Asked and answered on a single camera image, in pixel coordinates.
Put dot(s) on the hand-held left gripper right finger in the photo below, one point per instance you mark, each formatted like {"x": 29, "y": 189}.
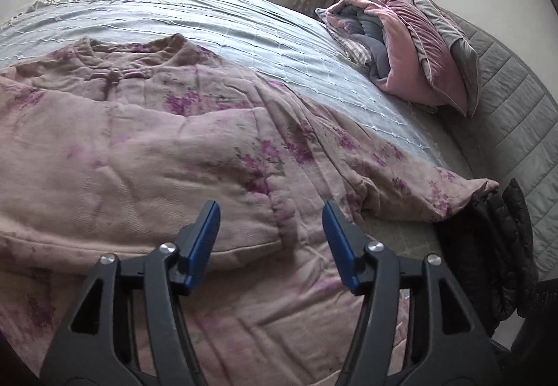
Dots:
{"x": 338, "y": 242}

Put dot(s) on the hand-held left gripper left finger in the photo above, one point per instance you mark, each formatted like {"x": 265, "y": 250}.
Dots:
{"x": 204, "y": 238}

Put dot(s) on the pink floral padded coat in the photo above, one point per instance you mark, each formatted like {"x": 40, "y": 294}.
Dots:
{"x": 130, "y": 142}

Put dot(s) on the black down jacket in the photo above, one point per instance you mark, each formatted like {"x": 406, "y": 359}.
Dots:
{"x": 479, "y": 246}

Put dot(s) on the folded pink and grey quilt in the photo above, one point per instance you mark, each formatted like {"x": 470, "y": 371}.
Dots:
{"x": 401, "y": 63}

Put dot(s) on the checkered pillow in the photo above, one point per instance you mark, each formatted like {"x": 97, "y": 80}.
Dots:
{"x": 357, "y": 52}

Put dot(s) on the grey quilted headboard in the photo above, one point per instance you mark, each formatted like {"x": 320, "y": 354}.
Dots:
{"x": 514, "y": 115}

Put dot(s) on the grey-blue textured bedspread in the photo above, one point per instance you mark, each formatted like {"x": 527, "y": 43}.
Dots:
{"x": 218, "y": 20}

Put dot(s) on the pink velvet pillow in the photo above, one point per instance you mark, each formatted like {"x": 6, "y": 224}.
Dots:
{"x": 429, "y": 41}

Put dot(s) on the grey velvet pillow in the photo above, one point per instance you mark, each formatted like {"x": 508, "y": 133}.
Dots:
{"x": 460, "y": 41}

